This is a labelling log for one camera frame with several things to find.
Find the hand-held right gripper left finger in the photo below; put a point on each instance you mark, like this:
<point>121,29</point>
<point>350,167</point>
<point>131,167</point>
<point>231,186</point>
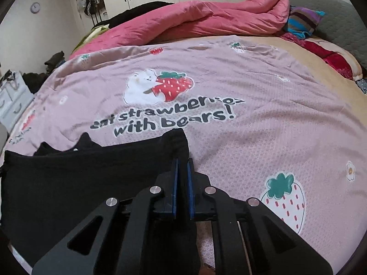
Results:
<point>175,189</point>

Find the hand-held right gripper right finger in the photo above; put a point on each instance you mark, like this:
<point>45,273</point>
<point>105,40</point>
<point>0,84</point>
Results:
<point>190,189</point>

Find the black shirt with orange patches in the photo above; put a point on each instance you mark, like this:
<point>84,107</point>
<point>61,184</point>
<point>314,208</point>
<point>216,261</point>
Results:
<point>71,183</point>

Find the dark clothes pile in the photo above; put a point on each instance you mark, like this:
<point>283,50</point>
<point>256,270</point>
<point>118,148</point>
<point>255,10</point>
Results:
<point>34,81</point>

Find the pink strawberry printed bed sheet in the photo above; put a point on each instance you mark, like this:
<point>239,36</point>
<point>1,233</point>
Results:
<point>243,137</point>

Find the green blanket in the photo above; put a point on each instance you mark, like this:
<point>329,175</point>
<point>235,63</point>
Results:
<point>91,38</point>

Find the pink quilt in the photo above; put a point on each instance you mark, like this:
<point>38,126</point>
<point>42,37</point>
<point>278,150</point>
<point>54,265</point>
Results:
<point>200,17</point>

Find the olive green garment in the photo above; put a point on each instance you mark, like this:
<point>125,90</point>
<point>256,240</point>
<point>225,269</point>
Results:
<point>54,61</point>

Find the black garment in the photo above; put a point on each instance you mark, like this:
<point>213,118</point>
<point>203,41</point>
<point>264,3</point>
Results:
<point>137,13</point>

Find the white drawer cabinet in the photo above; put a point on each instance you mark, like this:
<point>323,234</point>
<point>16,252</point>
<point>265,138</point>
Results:
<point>14,103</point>

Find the red blanket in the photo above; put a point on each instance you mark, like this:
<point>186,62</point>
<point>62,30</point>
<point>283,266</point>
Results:
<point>329,57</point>

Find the white door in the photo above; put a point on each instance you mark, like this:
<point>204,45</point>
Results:
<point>83,20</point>

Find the grey patterned cloth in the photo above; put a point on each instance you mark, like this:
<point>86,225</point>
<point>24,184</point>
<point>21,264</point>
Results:
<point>362,86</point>

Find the striped pillow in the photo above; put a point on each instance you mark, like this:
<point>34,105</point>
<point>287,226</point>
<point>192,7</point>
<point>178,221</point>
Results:
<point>304,20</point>

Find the hanging bags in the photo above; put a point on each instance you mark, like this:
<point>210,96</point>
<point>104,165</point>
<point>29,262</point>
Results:
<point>91,1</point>

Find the grey padded headboard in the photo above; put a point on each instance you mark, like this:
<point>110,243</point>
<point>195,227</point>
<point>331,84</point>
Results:
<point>344,28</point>

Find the round wall clock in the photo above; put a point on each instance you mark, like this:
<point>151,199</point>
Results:
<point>35,7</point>

